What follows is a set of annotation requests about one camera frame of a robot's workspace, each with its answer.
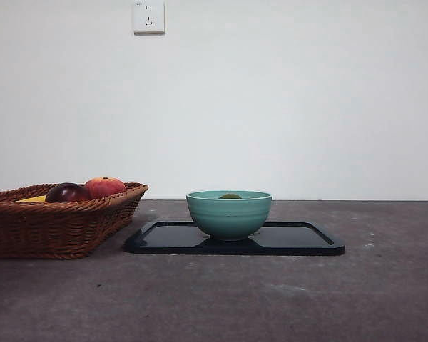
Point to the yellow banana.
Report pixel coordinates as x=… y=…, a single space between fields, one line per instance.
x=34 y=199

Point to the red yellow apple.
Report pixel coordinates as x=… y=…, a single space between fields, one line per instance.
x=105 y=187

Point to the white wall socket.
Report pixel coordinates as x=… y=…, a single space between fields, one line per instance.
x=149 y=18

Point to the teal ceramic bowl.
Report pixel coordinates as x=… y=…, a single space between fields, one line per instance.
x=228 y=217

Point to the brown wicker basket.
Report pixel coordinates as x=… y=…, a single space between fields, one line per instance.
x=57 y=228

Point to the dark rectangular tray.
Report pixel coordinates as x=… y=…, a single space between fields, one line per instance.
x=292 y=239

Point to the green avocado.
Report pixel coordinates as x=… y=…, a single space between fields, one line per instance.
x=230 y=196

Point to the dark red apple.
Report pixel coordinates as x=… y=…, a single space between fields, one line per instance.
x=67 y=193

